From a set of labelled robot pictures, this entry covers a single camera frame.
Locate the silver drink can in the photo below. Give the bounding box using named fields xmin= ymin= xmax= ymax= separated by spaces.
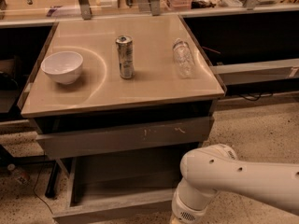
xmin=115 ymin=35 xmax=135 ymax=79

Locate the grey metal beam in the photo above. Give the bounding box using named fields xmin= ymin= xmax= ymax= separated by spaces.
xmin=211 ymin=59 xmax=299 ymax=85

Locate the small bottle on floor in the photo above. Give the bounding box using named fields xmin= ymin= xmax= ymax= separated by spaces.
xmin=7 ymin=163 xmax=30 ymax=185

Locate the black floor cable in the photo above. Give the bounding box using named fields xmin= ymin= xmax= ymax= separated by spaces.
xmin=32 ymin=165 xmax=54 ymax=215

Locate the white ceramic bowl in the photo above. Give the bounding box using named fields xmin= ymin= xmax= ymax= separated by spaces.
xmin=41 ymin=51 xmax=83 ymax=84

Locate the clear plastic bottle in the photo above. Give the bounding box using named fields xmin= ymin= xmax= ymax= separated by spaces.
xmin=173 ymin=38 xmax=195 ymax=78

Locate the grey drawer cabinet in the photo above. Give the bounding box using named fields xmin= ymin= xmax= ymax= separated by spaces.
xmin=17 ymin=14 xmax=227 ymax=161

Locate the grey drawer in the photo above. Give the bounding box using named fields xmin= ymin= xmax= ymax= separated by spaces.
xmin=53 ymin=146 xmax=189 ymax=224
xmin=36 ymin=117 xmax=214 ymax=160

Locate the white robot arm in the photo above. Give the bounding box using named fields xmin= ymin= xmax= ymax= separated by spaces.
xmin=171 ymin=144 xmax=299 ymax=224

